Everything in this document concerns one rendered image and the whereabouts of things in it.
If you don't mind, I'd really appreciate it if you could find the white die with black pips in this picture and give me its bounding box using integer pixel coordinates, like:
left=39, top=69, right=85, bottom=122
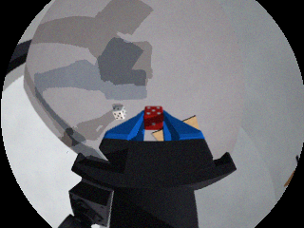
left=112, top=106, right=126, bottom=120

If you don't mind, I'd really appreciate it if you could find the tan mat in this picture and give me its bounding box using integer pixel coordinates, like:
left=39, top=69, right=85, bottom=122
left=152, top=115, right=199, bottom=141

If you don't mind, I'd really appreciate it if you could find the red die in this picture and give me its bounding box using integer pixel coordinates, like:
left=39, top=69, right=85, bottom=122
left=143, top=106, right=163, bottom=130

